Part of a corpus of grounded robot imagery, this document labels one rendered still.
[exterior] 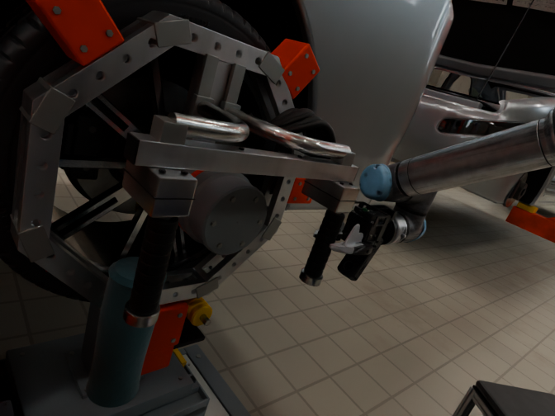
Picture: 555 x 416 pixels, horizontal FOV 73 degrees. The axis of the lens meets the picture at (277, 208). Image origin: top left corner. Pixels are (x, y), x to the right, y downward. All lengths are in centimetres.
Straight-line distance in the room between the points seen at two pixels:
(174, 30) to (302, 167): 28
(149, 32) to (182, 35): 5
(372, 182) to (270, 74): 29
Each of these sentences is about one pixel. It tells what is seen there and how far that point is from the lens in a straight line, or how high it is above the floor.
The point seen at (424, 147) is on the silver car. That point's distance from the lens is 300.
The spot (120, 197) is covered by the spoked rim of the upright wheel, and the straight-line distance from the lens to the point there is 80.
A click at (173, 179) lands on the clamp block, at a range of 43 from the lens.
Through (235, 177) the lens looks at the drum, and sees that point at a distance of 63.
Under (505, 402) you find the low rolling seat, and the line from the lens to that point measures 160.
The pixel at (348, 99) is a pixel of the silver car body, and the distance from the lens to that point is 110.
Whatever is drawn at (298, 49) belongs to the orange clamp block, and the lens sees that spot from 80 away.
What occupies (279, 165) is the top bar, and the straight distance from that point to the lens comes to 56.
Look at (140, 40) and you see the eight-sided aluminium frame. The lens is 62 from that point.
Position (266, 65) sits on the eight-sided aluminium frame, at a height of 110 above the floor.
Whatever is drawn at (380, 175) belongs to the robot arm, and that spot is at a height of 97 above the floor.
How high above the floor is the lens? 108
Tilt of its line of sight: 18 degrees down
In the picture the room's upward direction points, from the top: 19 degrees clockwise
